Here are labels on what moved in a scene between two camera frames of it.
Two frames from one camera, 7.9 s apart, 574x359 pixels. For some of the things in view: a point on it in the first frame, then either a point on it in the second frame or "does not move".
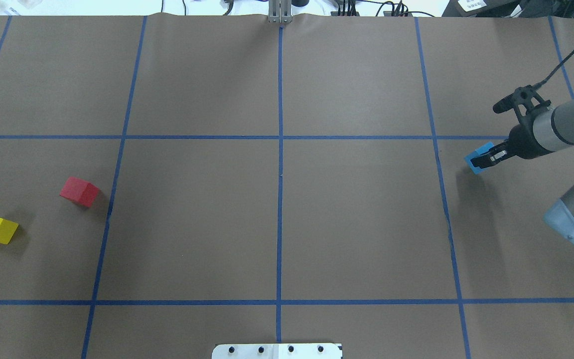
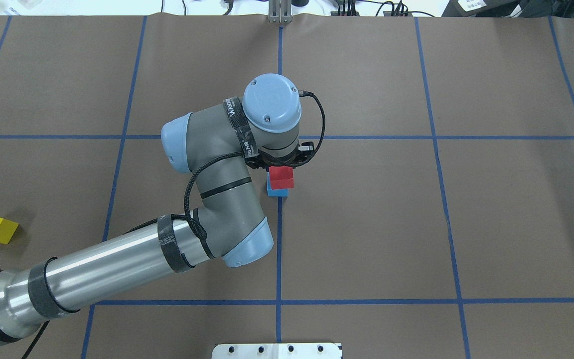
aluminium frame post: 280,11 does not move
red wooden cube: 80,191 to 281,177
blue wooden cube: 476,170 to 271,192
